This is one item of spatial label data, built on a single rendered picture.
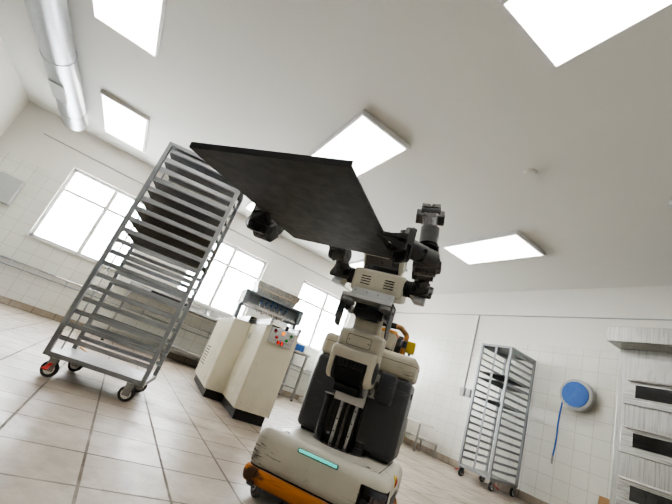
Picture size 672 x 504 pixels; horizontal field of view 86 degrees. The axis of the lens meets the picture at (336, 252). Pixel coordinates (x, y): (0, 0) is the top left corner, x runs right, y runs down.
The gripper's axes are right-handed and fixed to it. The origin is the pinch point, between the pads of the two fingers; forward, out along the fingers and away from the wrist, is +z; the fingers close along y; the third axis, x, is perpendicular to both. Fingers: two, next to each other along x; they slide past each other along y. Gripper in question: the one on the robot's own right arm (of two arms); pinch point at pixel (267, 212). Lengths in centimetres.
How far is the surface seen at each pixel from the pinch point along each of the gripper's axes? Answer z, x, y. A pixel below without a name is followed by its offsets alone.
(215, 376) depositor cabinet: -289, 63, -97
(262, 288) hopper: -300, 79, 5
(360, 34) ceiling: -113, 37, 195
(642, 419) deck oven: -80, 406, -8
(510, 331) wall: -312, 499, 81
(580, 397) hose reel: -183, 487, 4
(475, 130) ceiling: -116, 167, 187
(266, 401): -219, 99, -95
